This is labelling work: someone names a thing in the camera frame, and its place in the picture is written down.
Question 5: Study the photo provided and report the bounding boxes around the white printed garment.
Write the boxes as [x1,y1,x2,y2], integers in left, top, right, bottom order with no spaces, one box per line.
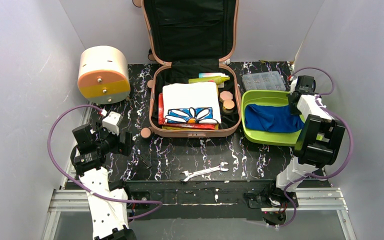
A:
[162,82,222,124]

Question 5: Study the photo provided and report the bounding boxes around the yellow snack packet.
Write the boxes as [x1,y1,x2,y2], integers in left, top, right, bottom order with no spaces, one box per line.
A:
[161,124,219,131]

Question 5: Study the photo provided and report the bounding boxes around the green plastic tray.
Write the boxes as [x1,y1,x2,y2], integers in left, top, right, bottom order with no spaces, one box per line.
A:
[241,90,301,147]

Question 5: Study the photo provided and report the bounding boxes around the silver open-end wrench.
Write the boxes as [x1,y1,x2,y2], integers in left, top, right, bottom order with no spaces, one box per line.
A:
[180,161,229,182]

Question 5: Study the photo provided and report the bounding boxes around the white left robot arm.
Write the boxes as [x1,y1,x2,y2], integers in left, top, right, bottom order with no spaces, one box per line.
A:
[70,124,137,240]

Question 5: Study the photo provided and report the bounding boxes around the black spring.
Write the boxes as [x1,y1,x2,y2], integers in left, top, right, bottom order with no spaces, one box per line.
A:
[138,155,152,169]

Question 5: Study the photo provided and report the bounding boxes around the clear plastic screw box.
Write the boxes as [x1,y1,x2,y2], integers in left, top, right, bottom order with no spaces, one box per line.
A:
[242,71,286,91]

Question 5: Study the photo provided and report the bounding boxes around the teal pink tube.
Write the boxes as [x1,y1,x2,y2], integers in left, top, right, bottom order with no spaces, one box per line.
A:
[198,72,229,78]

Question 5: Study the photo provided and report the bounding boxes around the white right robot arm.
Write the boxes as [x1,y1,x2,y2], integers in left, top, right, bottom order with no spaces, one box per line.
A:
[275,75,346,193]

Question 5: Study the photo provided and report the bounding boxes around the blue cloth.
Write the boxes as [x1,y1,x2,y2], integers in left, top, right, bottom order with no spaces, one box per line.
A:
[244,104,305,134]

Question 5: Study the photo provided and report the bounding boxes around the aluminium frame rail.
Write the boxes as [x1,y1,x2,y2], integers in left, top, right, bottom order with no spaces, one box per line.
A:
[41,102,137,240]

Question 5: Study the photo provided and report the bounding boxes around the round pink compact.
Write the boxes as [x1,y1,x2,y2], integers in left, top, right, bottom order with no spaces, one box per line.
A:
[219,91,234,103]

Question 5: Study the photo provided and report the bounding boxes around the cream cylindrical drum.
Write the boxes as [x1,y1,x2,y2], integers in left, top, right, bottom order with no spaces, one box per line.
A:
[77,45,131,105]

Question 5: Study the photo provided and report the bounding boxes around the round copper compact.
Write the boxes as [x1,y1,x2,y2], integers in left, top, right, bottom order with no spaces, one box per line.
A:
[222,99,235,114]

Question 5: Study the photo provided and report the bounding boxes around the red snack packet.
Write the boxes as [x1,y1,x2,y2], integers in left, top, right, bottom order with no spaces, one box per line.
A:
[158,93,203,127]

